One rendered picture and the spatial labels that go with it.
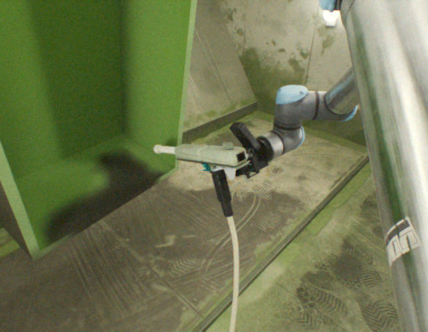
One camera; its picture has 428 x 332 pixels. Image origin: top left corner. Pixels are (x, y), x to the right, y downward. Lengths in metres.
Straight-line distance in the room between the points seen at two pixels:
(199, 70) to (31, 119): 1.64
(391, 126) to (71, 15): 1.01
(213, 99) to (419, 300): 2.36
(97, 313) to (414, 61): 1.27
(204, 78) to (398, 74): 2.30
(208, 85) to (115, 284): 1.72
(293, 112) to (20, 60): 0.83
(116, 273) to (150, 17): 1.04
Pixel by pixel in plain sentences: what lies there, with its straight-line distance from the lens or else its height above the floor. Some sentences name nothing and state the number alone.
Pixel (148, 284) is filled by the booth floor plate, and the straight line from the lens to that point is 1.38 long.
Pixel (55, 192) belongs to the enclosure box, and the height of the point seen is 0.50.
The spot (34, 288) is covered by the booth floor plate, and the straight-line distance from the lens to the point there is 1.53.
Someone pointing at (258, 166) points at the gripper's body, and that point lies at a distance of 0.90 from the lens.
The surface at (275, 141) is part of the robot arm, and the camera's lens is 0.94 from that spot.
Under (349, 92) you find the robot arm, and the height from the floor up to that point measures 0.90.
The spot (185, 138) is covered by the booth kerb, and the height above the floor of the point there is 0.12.
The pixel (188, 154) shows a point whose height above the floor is 0.69.
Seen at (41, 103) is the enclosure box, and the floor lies 0.79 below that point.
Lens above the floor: 1.13
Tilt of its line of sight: 32 degrees down
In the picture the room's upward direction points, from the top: straight up
